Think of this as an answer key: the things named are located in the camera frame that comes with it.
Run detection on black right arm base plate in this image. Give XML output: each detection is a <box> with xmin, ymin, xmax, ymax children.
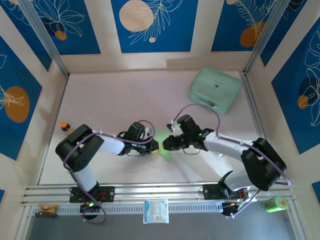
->
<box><xmin>202</xmin><ymin>183</ymin><xmax>248</xmax><ymax>201</ymax></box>

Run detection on black controller board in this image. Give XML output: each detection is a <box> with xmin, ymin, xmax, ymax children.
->
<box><xmin>79</xmin><ymin>199</ymin><xmax>101</xmax><ymax>216</ymax></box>
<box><xmin>221</xmin><ymin>201</ymin><xmax>251</xmax><ymax>220</ymax></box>

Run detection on aluminium table edge rail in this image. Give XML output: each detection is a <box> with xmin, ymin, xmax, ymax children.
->
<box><xmin>240</xmin><ymin>71</ymin><xmax>268</xmax><ymax>143</ymax></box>
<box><xmin>36</xmin><ymin>74</ymin><xmax>70</xmax><ymax>186</ymax></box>

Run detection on light green cloth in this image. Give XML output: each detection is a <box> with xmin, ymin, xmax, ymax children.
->
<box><xmin>154</xmin><ymin>129</ymin><xmax>173</xmax><ymax>165</ymax></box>

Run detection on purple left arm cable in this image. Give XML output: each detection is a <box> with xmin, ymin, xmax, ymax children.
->
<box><xmin>62</xmin><ymin>119</ymin><xmax>157</xmax><ymax>226</ymax></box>

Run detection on green can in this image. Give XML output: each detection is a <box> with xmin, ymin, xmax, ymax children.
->
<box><xmin>262</xmin><ymin>196</ymin><xmax>289</xmax><ymax>213</ymax></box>

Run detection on yellow blue toy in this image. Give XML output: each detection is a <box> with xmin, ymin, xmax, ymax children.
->
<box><xmin>37</xmin><ymin>203</ymin><xmax>59</xmax><ymax>219</ymax></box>

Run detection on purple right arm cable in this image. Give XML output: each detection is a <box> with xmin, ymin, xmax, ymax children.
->
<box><xmin>173</xmin><ymin>103</ymin><xmax>292</xmax><ymax>220</ymax></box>

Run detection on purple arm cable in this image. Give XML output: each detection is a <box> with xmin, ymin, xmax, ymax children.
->
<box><xmin>62</xmin><ymin>119</ymin><xmax>157</xmax><ymax>226</ymax></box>
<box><xmin>173</xmin><ymin>103</ymin><xmax>292</xmax><ymax>220</ymax></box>

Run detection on aluminium mounting rail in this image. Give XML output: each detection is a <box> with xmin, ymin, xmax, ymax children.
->
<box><xmin>21</xmin><ymin>181</ymin><xmax>297</xmax><ymax>206</ymax></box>

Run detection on white slotted cable duct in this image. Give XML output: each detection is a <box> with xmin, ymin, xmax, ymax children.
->
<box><xmin>32</xmin><ymin>202</ymin><xmax>225</xmax><ymax>216</ymax></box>

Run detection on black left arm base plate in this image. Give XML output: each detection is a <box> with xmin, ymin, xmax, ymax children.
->
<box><xmin>69</xmin><ymin>185</ymin><xmax>116</xmax><ymax>203</ymax></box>

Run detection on white blue tissue packet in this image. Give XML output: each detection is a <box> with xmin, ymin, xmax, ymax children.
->
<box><xmin>142</xmin><ymin>198</ymin><xmax>170</xmax><ymax>225</ymax></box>

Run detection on mint green zip pouch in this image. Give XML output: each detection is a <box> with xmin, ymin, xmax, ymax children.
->
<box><xmin>187</xmin><ymin>66</ymin><xmax>244</xmax><ymax>115</ymax></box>

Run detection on aluminium frame post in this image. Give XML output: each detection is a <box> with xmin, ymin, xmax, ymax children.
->
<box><xmin>243</xmin><ymin>0</ymin><xmax>296</xmax><ymax>76</ymax></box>
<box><xmin>17</xmin><ymin>0</ymin><xmax>70</xmax><ymax>78</ymax></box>

